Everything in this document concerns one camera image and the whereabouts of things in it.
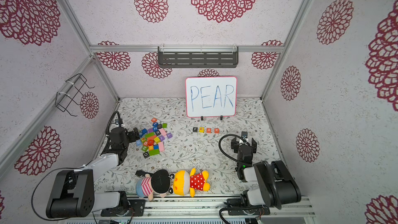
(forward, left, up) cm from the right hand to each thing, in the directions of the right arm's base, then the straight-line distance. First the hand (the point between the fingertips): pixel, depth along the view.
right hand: (245, 136), depth 89 cm
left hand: (+1, +68, +2) cm, 68 cm away
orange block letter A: (+8, +21, -7) cm, 23 cm away
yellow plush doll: (-26, +33, -1) cm, 42 cm away
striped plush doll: (-27, +45, +1) cm, 52 cm away
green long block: (-7, +54, -7) cm, 55 cm away
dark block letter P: (+9, +30, -8) cm, 32 cm away
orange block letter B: (+16, +59, -6) cm, 61 cm away
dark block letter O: (-10, +58, -6) cm, 59 cm away
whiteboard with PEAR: (+27, +19, +6) cm, 34 cm away
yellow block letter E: (+9, +25, -7) cm, 27 cm away
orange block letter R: (+9, +16, -8) cm, 19 cm away
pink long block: (-4, +50, -7) cm, 51 cm away
